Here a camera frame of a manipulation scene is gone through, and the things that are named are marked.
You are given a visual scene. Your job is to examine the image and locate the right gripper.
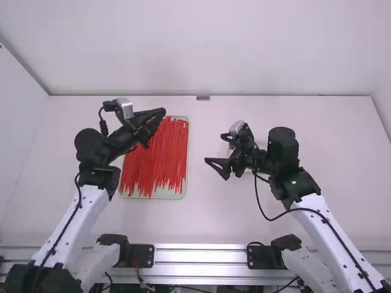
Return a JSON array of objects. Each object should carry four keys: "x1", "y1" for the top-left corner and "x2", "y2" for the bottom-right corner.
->
[{"x1": 203, "y1": 123, "x2": 261, "y2": 181}]

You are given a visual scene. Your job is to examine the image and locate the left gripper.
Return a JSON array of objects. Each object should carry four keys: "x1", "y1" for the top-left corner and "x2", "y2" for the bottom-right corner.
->
[{"x1": 106, "y1": 107, "x2": 167, "y2": 153}]

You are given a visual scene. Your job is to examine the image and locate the pale tray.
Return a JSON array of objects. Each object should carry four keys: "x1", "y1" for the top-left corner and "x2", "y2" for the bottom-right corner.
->
[{"x1": 117, "y1": 115, "x2": 192, "y2": 201}]

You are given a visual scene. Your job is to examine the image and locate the silver rails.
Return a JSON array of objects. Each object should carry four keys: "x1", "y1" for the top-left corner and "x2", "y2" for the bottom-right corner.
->
[{"x1": 0, "y1": 242, "x2": 391, "y2": 288}]

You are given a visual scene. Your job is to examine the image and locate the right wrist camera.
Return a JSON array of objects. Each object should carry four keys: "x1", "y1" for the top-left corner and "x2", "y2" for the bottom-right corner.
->
[{"x1": 228, "y1": 120, "x2": 246, "y2": 137}]

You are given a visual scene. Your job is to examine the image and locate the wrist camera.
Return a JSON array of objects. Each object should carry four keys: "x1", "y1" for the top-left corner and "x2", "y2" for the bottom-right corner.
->
[
  {"x1": 228, "y1": 120, "x2": 246, "y2": 137},
  {"x1": 115, "y1": 97, "x2": 135, "y2": 121}
]

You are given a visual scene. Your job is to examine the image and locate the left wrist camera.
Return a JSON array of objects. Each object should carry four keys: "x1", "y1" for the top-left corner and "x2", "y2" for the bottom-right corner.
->
[{"x1": 115, "y1": 97, "x2": 135, "y2": 121}]

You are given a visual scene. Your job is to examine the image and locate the row of orange cable ties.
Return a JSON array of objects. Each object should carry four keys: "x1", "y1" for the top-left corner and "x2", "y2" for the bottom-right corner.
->
[{"x1": 119, "y1": 117, "x2": 190, "y2": 200}]

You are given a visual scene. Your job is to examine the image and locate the black cable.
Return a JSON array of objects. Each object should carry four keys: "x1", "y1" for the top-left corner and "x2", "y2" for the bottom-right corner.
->
[
  {"x1": 253, "y1": 170, "x2": 296, "y2": 222},
  {"x1": 97, "y1": 104, "x2": 111, "y2": 136}
]

